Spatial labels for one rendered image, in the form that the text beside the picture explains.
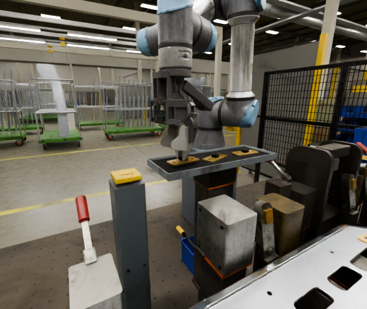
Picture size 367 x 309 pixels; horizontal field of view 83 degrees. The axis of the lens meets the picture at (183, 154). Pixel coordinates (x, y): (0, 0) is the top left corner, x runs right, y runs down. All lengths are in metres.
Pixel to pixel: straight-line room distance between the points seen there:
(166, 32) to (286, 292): 0.54
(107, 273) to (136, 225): 0.16
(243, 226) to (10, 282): 0.86
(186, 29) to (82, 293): 0.49
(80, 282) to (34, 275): 0.64
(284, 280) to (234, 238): 0.12
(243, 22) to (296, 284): 0.80
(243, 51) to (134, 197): 0.66
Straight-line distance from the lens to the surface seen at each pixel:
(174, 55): 0.48
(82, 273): 0.41
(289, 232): 0.57
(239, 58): 0.89
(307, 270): 0.53
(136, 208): 0.51
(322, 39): 3.02
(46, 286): 0.97
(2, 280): 1.08
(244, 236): 0.45
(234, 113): 0.89
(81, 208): 0.47
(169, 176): 0.47
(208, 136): 0.95
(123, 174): 0.50
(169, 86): 0.48
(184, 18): 0.50
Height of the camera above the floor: 1.33
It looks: 15 degrees down
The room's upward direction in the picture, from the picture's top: straight up
